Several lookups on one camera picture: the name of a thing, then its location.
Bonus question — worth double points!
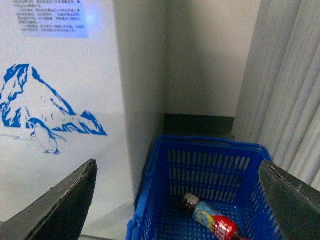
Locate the blue plastic shopping basket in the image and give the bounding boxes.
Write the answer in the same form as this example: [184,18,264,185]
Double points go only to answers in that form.
[126,135,285,240]

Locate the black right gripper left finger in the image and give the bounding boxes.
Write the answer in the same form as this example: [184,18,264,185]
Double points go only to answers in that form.
[0,159,98,240]

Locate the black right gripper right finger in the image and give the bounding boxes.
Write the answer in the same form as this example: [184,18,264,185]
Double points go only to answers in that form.
[258,160,320,240]

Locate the white chest freezer blue rim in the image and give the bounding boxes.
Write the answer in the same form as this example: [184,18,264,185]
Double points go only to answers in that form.
[0,0,168,240]

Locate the grey instruction sticker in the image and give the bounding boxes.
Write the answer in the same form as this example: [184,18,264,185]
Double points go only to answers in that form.
[12,0,88,39]

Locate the tea drink bottle red label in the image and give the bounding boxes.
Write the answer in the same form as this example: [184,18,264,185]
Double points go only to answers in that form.
[181,193,247,240]

